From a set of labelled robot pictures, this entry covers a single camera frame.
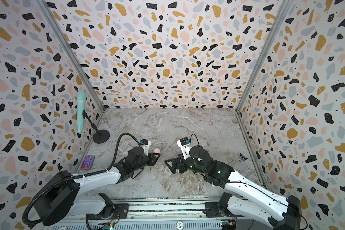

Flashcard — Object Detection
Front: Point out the pink earbud charging case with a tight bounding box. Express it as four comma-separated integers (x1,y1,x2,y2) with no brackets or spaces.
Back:
153,148,161,154

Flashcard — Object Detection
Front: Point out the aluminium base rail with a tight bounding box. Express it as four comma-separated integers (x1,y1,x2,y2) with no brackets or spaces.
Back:
40,196,291,230

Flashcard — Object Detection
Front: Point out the small dark wrapper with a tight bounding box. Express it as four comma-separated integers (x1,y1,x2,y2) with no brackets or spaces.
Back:
239,154,248,163

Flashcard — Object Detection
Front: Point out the black corrugated cable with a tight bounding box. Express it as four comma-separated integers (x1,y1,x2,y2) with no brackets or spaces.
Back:
22,132,141,226

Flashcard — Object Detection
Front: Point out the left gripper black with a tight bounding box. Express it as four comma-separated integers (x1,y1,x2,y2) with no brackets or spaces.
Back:
134,152,162,173

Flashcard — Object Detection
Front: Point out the colourful card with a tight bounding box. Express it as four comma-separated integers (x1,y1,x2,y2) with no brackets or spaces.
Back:
80,155,95,170

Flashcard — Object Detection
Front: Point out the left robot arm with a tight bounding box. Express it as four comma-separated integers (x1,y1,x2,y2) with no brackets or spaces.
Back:
27,147,161,226

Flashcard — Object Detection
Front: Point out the black microphone stand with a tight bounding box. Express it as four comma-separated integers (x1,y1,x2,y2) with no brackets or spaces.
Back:
82,110,110,144

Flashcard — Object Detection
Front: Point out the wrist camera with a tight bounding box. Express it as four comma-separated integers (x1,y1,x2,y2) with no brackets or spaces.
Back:
177,137,190,160
140,139,151,156

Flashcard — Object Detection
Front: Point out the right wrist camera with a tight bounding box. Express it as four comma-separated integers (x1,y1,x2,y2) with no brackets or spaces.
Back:
177,137,190,160

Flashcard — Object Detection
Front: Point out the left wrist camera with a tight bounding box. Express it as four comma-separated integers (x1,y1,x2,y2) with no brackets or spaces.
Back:
140,139,151,156

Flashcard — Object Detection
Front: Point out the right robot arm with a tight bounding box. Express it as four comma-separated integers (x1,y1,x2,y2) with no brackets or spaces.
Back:
164,145,302,230

